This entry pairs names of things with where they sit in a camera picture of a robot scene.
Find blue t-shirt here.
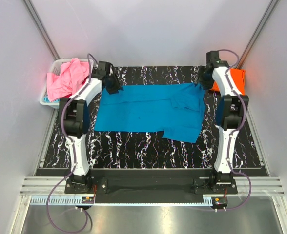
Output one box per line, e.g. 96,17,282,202
94,83,205,143

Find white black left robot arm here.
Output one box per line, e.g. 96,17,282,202
59,61,123,193

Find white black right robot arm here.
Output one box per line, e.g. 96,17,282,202
198,49,249,195

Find folded orange t-shirt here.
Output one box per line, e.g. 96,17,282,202
209,68,246,96

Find pink t-shirt in basket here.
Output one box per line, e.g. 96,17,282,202
46,58,89,101

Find light blue cloth in basket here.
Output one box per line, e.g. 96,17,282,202
43,96,60,103

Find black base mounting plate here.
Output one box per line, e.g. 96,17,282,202
65,169,224,198

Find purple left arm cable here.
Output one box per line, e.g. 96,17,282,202
45,53,97,234

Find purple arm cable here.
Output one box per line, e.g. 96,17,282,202
45,53,97,234
211,49,253,212

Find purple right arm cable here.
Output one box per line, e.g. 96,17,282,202
211,49,253,212

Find slotted white cable duct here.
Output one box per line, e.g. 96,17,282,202
30,195,228,205

